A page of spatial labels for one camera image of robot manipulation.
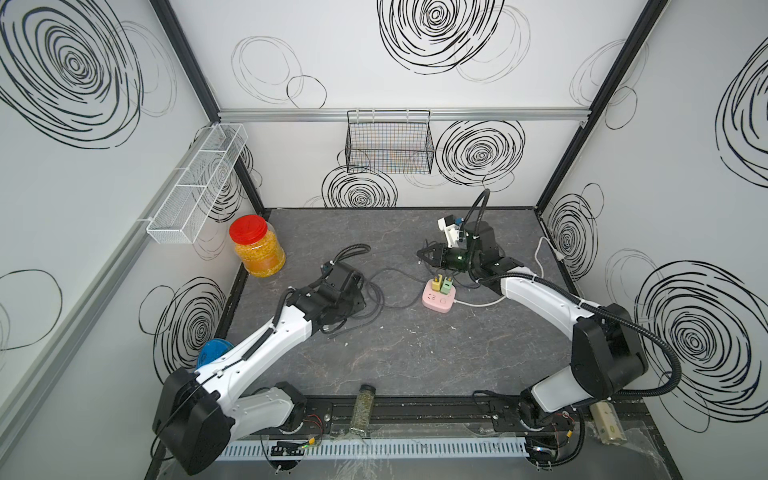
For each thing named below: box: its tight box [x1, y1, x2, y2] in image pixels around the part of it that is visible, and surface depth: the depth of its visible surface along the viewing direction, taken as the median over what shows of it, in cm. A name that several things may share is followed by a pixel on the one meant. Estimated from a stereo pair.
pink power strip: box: [422, 278, 457, 314], surface depth 95 cm
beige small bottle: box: [590, 400, 627, 445], surface depth 72 cm
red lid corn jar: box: [229, 214, 287, 278], surface depth 95 cm
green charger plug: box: [440, 276, 453, 295], surface depth 93 cm
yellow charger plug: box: [432, 274, 443, 292], surface depth 93 cm
